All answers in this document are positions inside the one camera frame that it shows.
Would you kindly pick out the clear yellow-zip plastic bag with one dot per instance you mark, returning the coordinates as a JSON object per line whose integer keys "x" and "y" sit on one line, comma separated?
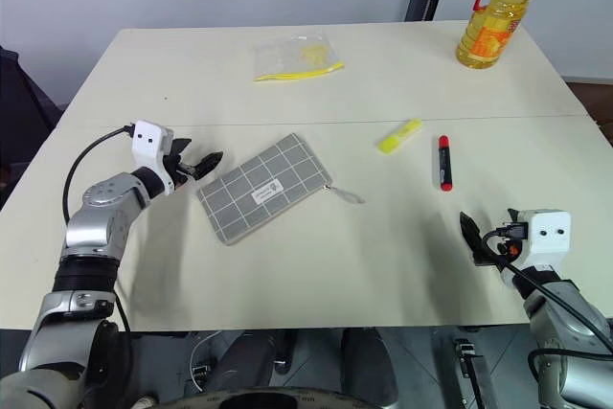
{"x": 297, "y": 57}

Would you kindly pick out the yellow highlighter pen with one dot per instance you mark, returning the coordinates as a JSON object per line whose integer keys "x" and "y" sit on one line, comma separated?
{"x": 400, "y": 136}

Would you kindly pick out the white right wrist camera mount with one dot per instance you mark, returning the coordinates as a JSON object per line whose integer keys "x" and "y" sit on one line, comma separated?
{"x": 548, "y": 236}

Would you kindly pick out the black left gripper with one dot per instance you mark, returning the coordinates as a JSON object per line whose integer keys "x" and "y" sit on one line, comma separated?
{"x": 181, "y": 173}

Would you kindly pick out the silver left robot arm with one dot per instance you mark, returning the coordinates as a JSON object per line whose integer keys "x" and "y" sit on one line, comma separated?
{"x": 96, "y": 222}

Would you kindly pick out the red and black marker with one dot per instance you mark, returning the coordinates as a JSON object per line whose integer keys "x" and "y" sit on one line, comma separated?
{"x": 445, "y": 165}

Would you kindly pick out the dark rounded leg shape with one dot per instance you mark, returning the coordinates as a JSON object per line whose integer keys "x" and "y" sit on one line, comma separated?
{"x": 244, "y": 361}

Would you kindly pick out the grey checked fabric pencil case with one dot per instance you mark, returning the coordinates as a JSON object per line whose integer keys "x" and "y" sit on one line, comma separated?
{"x": 261, "y": 188}

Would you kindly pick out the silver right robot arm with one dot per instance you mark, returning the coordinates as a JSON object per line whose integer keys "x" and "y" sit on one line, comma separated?
{"x": 570, "y": 327}

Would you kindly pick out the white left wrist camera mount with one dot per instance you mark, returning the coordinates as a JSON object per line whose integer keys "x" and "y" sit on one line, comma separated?
{"x": 146, "y": 141}

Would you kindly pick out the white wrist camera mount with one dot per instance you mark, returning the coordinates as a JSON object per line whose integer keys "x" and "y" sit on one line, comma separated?
{"x": 548, "y": 236}
{"x": 146, "y": 141}

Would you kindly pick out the yellow cooking oil bottle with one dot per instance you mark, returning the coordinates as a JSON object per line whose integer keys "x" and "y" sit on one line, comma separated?
{"x": 498, "y": 11}

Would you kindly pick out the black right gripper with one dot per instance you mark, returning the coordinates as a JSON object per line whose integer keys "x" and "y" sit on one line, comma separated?
{"x": 495, "y": 253}

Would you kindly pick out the black metal bracket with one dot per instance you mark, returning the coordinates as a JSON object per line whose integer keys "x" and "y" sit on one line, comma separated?
{"x": 471, "y": 370}

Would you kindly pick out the black fabric object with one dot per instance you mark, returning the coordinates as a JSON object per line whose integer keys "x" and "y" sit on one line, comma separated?
{"x": 24, "y": 131}

